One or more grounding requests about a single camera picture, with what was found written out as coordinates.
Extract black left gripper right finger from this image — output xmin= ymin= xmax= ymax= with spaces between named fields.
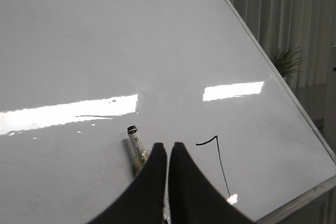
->
xmin=168 ymin=142 xmax=253 ymax=223

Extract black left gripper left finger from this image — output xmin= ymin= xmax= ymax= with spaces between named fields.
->
xmin=90 ymin=143 xmax=167 ymax=223

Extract black taped whiteboard marker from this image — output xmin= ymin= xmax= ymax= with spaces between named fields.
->
xmin=127 ymin=125 xmax=150 ymax=175

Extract green potted plant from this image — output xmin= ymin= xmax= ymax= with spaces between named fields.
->
xmin=270 ymin=48 xmax=306 ymax=78

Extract white whiteboard with metal frame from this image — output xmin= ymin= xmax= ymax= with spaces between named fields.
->
xmin=1 ymin=0 xmax=335 ymax=223

